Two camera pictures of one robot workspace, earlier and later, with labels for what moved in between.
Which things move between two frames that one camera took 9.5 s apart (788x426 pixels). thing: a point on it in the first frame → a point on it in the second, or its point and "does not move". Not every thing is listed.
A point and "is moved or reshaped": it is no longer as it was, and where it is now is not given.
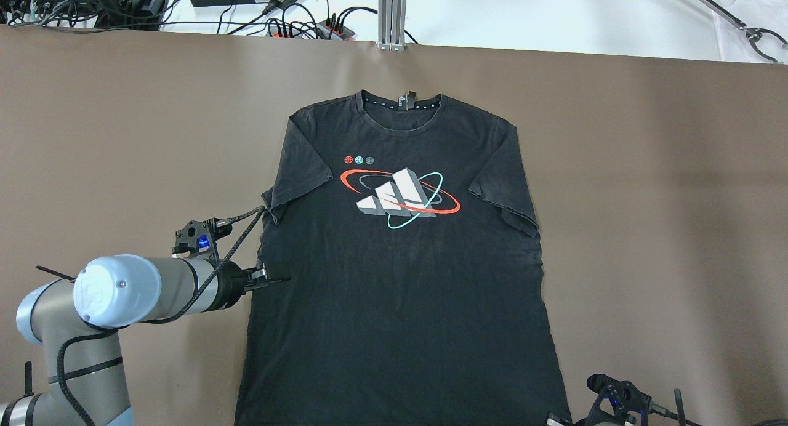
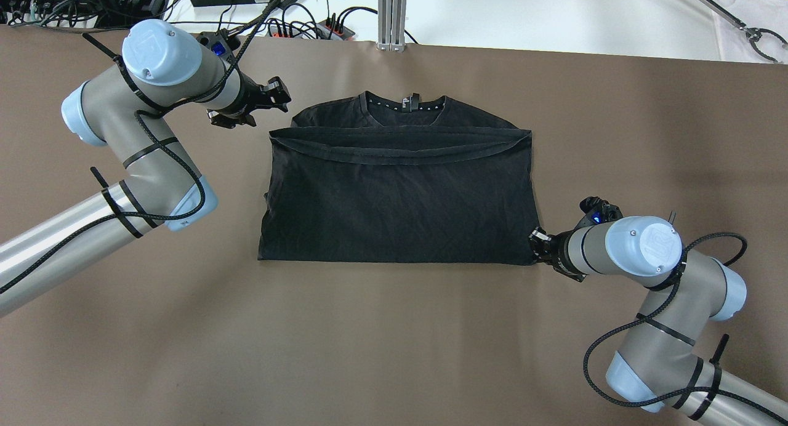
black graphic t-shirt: [412, 300] is moved or reshaped
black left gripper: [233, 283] → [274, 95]
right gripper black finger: [553, 420] → [542, 245]
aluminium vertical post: [392, 8] does not move
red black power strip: [327, 29] does not move
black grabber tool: [753, 34] does not move
